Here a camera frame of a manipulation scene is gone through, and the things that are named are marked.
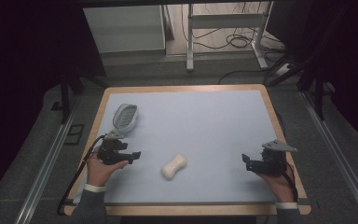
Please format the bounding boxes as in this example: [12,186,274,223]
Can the black floor cables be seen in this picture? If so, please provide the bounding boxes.
[180,2,290,86]

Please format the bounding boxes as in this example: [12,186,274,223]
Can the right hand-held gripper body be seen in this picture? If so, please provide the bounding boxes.
[253,139,298,177]

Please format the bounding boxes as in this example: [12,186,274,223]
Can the white metal desk frame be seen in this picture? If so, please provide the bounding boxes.
[186,1,274,73]

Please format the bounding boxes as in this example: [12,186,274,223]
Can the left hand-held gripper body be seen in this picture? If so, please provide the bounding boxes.
[97,130,130,166]

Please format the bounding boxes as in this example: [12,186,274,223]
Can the person's right hand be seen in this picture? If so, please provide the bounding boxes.
[256,169,296,204]

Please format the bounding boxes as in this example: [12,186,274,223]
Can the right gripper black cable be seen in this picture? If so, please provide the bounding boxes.
[281,162,300,203]

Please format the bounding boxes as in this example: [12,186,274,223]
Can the person's left hand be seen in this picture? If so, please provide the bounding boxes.
[86,147,131,188]

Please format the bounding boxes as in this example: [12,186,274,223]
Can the white cabinet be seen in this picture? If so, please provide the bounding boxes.
[82,4,167,54]

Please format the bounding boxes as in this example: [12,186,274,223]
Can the white power strip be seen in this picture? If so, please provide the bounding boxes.
[274,63,294,77]

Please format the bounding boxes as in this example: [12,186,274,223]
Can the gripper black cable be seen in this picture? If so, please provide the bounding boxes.
[56,134,106,217]
[281,162,300,203]

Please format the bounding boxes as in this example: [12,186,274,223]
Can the white bone-shaped toy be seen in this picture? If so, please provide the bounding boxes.
[160,153,188,181]

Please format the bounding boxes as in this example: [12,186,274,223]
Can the light blue table mat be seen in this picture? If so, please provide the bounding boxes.
[73,90,278,204]

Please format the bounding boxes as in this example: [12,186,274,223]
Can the aluminium rail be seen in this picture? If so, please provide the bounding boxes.
[13,105,79,224]
[299,91,358,224]

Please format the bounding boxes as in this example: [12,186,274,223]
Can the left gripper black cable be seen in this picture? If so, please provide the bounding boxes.
[56,134,106,217]

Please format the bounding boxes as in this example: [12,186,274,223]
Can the black metal stand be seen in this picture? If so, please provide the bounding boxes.
[267,55,335,121]
[50,73,110,125]

